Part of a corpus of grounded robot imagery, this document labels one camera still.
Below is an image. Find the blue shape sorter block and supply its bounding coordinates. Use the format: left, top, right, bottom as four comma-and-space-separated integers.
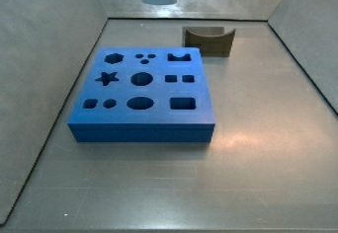
67, 47, 216, 142

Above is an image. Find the dark curved cradle block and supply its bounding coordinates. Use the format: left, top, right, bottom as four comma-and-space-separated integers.
182, 27, 237, 57

